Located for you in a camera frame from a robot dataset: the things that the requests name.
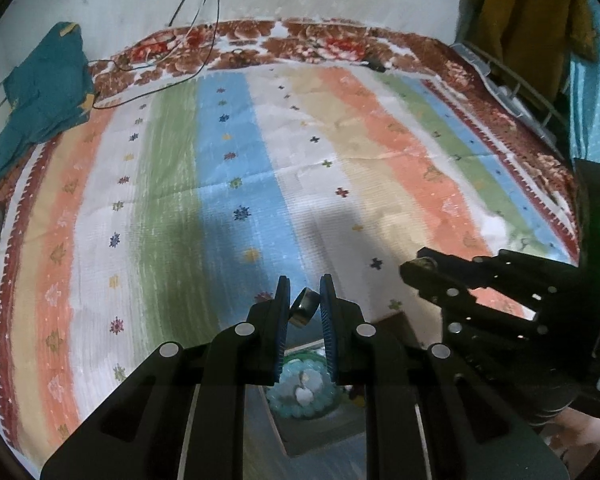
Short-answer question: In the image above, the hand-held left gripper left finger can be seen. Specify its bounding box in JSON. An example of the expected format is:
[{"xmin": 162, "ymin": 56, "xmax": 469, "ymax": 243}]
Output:
[{"xmin": 40, "ymin": 275, "xmax": 292, "ymax": 480}]

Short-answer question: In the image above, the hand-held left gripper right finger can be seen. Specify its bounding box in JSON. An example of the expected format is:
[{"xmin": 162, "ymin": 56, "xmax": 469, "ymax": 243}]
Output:
[{"xmin": 319, "ymin": 274, "xmax": 569, "ymax": 480}]

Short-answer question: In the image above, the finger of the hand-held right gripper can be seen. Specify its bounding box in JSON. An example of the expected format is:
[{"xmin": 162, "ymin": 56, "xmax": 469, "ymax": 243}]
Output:
[
  {"xmin": 417, "ymin": 247, "xmax": 576, "ymax": 311},
  {"xmin": 399, "ymin": 260, "xmax": 551, "ymax": 356}
]

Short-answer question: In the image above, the silver metal bangle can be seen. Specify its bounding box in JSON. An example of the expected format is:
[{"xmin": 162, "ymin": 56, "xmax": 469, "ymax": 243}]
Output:
[{"xmin": 287, "ymin": 287, "xmax": 323, "ymax": 326}]

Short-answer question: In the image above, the pale green bead bracelet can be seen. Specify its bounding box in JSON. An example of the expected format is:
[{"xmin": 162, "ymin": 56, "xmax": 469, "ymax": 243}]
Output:
[{"xmin": 266, "ymin": 350, "xmax": 341, "ymax": 419}]

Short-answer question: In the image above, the metal tray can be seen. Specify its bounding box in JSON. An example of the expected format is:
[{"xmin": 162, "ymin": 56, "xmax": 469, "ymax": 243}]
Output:
[{"xmin": 265, "ymin": 337, "xmax": 368, "ymax": 458}]

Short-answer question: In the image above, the grey metal rack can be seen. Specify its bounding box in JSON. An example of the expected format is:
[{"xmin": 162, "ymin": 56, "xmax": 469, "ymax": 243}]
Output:
[{"xmin": 450, "ymin": 40, "xmax": 576, "ymax": 146}]

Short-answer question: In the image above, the striped pastel bedsheet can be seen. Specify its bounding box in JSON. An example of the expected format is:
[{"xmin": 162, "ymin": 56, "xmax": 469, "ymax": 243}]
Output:
[{"xmin": 0, "ymin": 62, "xmax": 581, "ymax": 461}]

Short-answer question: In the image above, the mustard yellow hanging garment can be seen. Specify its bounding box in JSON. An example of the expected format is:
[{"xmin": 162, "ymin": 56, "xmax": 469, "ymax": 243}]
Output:
[{"xmin": 462, "ymin": 0, "xmax": 596, "ymax": 103}]

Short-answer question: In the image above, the teal cloth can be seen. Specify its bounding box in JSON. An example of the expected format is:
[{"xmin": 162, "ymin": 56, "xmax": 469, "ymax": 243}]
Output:
[{"xmin": 0, "ymin": 21, "xmax": 97, "ymax": 193}]

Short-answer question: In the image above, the long black cable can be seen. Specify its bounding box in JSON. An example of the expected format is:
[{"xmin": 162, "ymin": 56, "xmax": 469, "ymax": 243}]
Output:
[{"xmin": 92, "ymin": 0, "xmax": 222, "ymax": 110}]

